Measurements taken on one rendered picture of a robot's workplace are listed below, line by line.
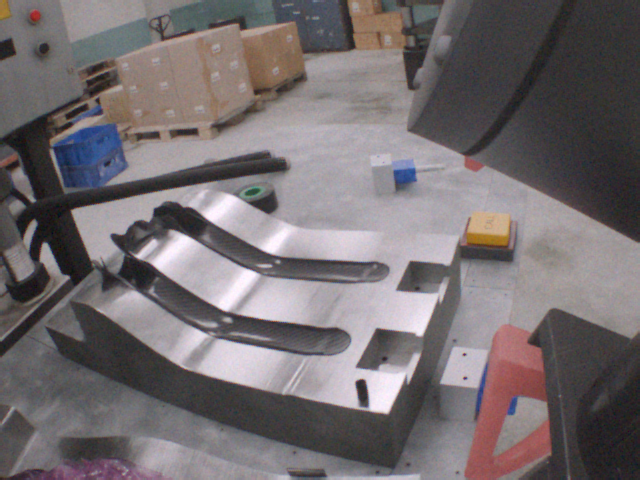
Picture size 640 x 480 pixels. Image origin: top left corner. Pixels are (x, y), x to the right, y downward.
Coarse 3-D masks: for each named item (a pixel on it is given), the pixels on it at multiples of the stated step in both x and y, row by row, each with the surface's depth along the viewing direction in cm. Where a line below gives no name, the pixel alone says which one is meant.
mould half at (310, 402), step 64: (192, 192) 69; (192, 256) 56; (320, 256) 58; (384, 256) 54; (448, 256) 52; (64, 320) 59; (128, 320) 47; (320, 320) 48; (384, 320) 45; (448, 320) 53; (128, 384) 55; (192, 384) 46; (256, 384) 41; (320, 384) 40; (384, 384) 39; (320, 448) 43; (384, 448) 39
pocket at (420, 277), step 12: (408, 264) 52; (420, 264) 53; (432, 264) 52; (408, 276) 53; (420, 276) 53; (432, 276) 53; (444, 276) 52; (396, 288) 49; (408, 288) 53; (420, 288) 53; (432, 288) 52; (444, 288) 50
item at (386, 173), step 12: (372, 156) 88; (384, 156) 87; (372, 168) 85; (384, 168) 85; (396, 168) 85; (408, 168) 85; (420, 168) 86; (432, 168) 86; (444, 168) 86; (384, 180) 86; (396, 180) 86; (408, 180) 86; (384, 192) 87
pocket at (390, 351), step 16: (384, 336) 45; (400, 336) 44; (416, 336) 43; (368, 352) 44; (384, 352) 46; (400, 352) 45; (416, 352) 43; (368, 368) 44; (384, 368) 44; (400, 368) 43
